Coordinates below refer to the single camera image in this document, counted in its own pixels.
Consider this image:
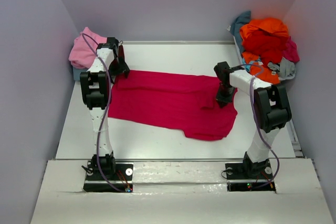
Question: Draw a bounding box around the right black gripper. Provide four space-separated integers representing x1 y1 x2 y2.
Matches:
216 84 237 107

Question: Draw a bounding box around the magenta t shirt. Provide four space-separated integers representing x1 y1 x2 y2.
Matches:
108 70 238 141
282 37 300 63

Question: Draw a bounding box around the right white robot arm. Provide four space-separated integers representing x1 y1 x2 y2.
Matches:
214 61 292 180

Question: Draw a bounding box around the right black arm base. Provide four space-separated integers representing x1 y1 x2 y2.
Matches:
221 161 276 192

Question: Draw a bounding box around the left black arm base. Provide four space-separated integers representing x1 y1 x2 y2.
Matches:
82 161 134 193

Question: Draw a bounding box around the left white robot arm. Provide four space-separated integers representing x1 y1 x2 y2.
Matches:
80 34 130 180

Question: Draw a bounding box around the dark red folded t shirt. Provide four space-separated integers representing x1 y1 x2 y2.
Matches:
118 45 124 59

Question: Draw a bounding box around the pink folded t shirt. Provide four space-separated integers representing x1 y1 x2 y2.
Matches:
68 27 107 69

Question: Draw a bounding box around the light blue folded t shirt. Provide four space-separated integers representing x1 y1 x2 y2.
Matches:
72 67 88 81

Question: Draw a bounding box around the white laundry basket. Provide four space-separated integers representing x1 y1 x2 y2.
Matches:
227 25 243 64

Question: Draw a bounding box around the grey t shirt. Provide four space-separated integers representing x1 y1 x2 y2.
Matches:
267 57 296 81

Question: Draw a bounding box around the teal blue t shirt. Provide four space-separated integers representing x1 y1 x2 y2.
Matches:
230 10 251 46

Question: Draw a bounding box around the orange t shirt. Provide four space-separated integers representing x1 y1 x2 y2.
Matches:
240 18 289 84

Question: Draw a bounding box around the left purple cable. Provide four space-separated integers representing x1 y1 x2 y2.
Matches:
81 33 132 192

